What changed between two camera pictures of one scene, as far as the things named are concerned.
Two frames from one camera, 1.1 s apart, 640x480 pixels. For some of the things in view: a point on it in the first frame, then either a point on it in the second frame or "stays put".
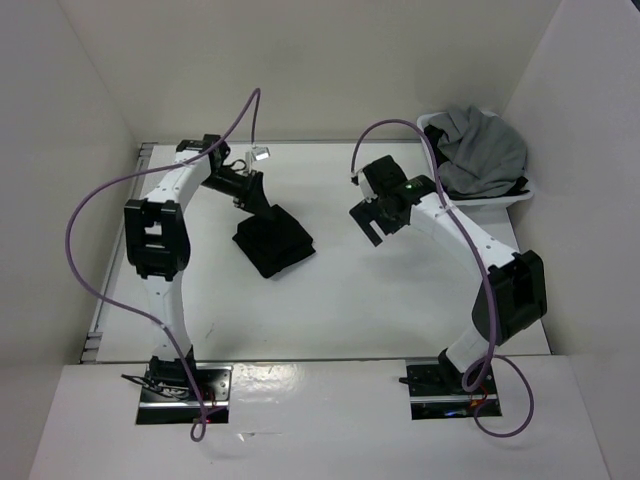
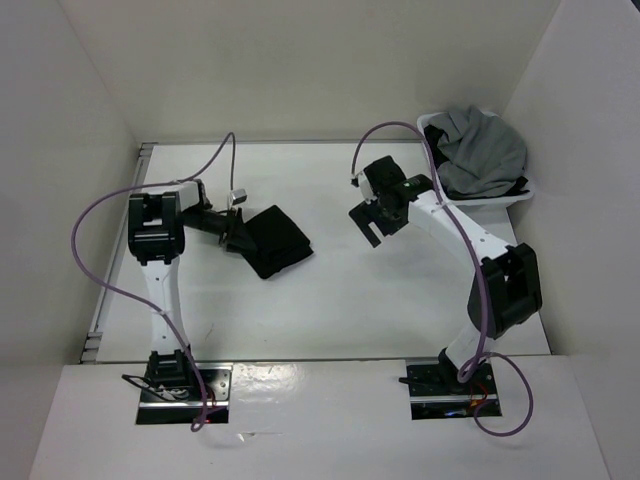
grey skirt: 488,154 stays put
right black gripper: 365,213 stays put
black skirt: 273,239 stays put
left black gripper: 251,196 -> 235,233
